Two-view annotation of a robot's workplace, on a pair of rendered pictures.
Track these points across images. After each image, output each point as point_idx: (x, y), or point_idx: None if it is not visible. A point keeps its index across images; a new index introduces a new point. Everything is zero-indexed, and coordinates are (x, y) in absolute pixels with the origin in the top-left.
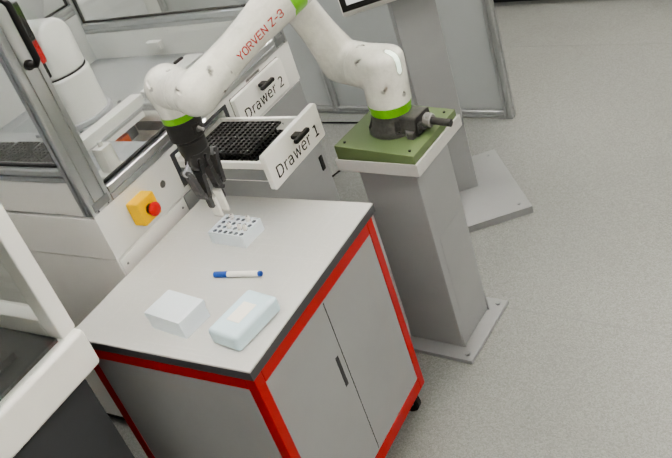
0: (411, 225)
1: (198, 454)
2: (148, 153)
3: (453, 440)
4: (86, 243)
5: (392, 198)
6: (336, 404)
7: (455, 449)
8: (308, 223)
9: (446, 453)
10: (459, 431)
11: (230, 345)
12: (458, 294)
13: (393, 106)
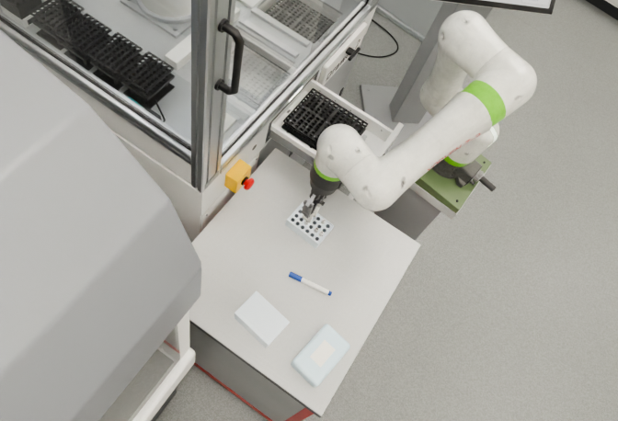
0: (410, 219)
1: (214, 363)
2: (258, 128)
3: (364, 349)
4: (177, 191)
5: (411, 201)
6: None
7: (364, 358)
8: (369, 244)
9: (358, 358)
10: (369, 343)
11: (308, 381)
12: None
13: (464, 162)
